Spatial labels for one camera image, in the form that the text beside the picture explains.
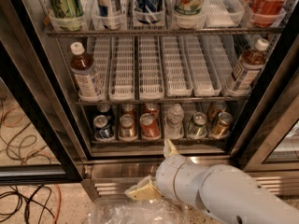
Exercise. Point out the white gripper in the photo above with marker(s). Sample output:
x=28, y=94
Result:
x=165, y=174

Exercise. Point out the orange soda can front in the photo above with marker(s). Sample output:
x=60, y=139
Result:
x=127, y=129

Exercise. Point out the orange soda can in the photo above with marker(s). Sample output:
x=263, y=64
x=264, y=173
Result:
x=128, y=109
x=127, y=129

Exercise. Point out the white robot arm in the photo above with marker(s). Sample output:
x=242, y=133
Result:
x=220, y=191

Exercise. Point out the red soda can front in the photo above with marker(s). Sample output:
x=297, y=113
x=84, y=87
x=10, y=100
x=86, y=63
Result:
x=149, y=126

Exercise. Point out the red soda can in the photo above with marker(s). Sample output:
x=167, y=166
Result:
x=149, y=126
x=152, y=108

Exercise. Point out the steel fridge base grille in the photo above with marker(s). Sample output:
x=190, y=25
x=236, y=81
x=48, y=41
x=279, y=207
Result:
x=108, y=179

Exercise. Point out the green silver can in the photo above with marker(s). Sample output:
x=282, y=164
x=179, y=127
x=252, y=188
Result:
x=197, y=126

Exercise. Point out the red soda can rear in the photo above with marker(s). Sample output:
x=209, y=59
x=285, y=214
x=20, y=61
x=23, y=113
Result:
x=152, y=108

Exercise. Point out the blue soda can front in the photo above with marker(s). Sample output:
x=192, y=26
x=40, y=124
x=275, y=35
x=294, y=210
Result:
x=102, y=127

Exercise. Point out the blue soda can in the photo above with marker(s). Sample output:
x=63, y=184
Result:
x=105, y=109
x=102, y=127

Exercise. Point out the orange soda can rear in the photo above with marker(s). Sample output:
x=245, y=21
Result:
x=128, y=109

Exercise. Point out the gold can front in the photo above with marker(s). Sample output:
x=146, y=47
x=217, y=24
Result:
x=222, y=124

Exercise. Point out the gold can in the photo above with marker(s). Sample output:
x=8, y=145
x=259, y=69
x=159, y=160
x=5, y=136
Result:
x=222, y=124
x=214, y=109

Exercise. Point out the blue soda can rear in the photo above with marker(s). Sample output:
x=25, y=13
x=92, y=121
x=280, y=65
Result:
x=105, y=109

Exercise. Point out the gold can rear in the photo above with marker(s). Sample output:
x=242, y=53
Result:
x=214, y=109

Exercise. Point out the right glass fridge door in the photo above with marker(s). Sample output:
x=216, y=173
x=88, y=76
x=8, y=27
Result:
x=278, y=122

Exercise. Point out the glass fridge door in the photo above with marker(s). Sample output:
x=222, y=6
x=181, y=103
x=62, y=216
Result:
x=34, y=71
x=278, y=122

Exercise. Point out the left glass fridge door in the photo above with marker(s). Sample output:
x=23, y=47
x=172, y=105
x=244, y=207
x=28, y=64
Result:
x=34, y=71

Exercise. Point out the dark blue can top shelf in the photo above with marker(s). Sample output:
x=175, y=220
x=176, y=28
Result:
x=148, y=11

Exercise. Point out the green can top shelf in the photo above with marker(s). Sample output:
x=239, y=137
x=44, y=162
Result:
x=68, y=11

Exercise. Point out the coca-cola can top shelf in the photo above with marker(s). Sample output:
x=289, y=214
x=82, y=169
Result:
x=264, y=12

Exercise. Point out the clear water bottle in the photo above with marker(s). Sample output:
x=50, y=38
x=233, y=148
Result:
x=174, y=122

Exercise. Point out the clear plastic bin with bag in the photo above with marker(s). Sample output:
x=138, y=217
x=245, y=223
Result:
x=138, y=212

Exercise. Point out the left tea bottle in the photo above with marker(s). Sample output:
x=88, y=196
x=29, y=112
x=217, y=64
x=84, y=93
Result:
x=86, y=73

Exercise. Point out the tea bottle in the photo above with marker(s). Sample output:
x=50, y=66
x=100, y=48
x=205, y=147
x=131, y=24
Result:
x=86, y=73
x=248, y=66

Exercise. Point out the right tea bottle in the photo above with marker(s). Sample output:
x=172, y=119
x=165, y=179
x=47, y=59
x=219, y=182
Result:
x=248, y=66

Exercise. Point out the empty top glide tray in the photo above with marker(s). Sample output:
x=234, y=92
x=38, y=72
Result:
x=223, y=13

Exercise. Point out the middle wire shelf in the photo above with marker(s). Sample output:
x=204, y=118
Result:
x=167, y=100

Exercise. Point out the wire shelf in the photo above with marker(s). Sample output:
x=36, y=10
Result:
x=169, y=32
x=167, y=100

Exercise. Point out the top wire shelf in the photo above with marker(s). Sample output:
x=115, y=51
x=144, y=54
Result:
x=169, y=32

